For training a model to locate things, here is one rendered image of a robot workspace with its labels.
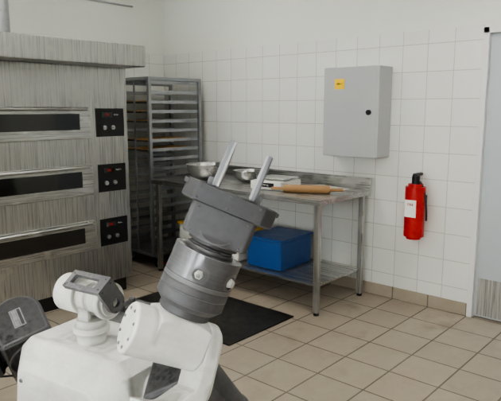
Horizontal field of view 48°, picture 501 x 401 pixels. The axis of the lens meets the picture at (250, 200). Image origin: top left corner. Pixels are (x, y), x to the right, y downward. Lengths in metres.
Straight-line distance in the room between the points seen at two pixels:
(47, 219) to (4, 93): 0.95
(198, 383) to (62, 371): 0.35
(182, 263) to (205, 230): 0.05
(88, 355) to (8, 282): 3.42
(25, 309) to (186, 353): 0.55
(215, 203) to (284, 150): 4.53
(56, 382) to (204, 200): 0.46
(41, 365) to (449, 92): 3.78
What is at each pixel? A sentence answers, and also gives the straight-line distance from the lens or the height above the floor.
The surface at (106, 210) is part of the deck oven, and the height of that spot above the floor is 0.72.
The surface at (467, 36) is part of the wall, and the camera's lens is 4.41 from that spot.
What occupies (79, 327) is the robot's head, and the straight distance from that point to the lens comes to 1.03.
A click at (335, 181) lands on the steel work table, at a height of 0.92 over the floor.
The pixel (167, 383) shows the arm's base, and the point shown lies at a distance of 0.91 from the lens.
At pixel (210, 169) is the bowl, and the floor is 0.99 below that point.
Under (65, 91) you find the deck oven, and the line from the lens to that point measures 4.48.
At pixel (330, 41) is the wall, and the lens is 4.94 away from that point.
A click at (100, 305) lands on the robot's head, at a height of 1.21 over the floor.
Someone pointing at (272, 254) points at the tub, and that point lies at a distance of 4.60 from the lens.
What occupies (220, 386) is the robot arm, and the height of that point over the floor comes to 1.10.
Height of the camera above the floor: 1.53
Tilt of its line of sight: 9 degrees down
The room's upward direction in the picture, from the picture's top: straight up
